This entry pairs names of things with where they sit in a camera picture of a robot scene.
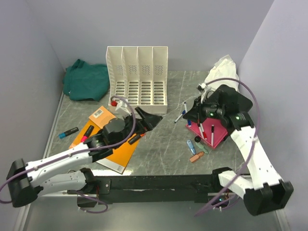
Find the small orange booklet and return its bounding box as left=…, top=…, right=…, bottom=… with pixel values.
left=89, top=106, right=116, bottom=128

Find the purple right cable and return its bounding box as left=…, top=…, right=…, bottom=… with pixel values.
left=194, top=77, right=260, bottom=217

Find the blue clip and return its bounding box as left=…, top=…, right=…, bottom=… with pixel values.
left=186, top=140, right=196, bottom=155

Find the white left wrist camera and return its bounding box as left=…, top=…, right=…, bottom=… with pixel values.
left=110, top=100, right=131, bottom=117

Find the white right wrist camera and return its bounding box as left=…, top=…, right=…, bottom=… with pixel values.
left=197, top=83, right=215, bottom=103

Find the white crumpled paper bag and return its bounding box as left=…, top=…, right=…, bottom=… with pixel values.
left=199, top=55, right=239, bottom=91

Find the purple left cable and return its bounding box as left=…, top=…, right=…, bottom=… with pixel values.
left=0, top=95, right=137, bottom=215

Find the green clip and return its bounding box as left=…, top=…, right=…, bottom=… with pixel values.
left=195, top=142, right=208, bottom=154

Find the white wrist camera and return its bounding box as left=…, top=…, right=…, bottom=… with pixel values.
left=197, top=83, right=215, bottom=103
left=110, top=100, right=131, bottom=117

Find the black base frame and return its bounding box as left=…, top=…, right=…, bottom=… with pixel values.
left=77, top=168, right=223, bottom=204

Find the red cap whiteboard marker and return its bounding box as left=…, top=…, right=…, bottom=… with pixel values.
left=197, top=123, right=207, bottom=140

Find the purple cable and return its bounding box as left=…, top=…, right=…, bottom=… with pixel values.
left=194, top=77, right=260, bottom=217
left=0, top=95, right=137, bottom=215

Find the orange notebook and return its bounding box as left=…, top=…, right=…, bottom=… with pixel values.
left=69, top=120, right=140, bottom=174

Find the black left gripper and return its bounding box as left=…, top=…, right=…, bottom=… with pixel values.
left=114, top=106, right=162, bottom=149

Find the blue cap whiteboard marker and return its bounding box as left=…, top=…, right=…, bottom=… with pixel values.
left=184, top=102, right=188, bottom=114

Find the orange cap highlighter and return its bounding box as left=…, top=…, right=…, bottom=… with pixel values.
left=128, top=134, right=145, bottom=145

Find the orange clip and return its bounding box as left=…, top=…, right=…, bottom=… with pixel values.
left=189, top=152, right=205, bottom=163

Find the blue cap highlighter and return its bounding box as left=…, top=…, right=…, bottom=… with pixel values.
left=58, top=127, right=79, bottom=139

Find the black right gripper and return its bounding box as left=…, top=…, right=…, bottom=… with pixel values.
left=183, top=95, right=225, bottom=124

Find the black drawer organizer box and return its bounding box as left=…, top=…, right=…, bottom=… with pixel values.
left=208, top=84, right=253, bottom=117

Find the green cloth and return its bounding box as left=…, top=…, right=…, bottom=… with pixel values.
left=63, top=59, right=110, bottom=102

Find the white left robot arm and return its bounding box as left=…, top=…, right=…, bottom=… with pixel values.
left=6, top=107, right=162, bottom=207

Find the pink cap highlighter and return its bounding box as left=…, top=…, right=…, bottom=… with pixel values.
left=80, top=125, right=94, bottom=142

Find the white file organizer rack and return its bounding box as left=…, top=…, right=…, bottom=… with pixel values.
left=106, top=46, right=168, bottom=114

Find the black cap whiteboard marker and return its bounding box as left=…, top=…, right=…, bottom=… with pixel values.
left=211, top=124, right=215, bottom=147

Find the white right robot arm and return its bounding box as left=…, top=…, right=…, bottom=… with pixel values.
left=183, top=95, right=294, bottom=216

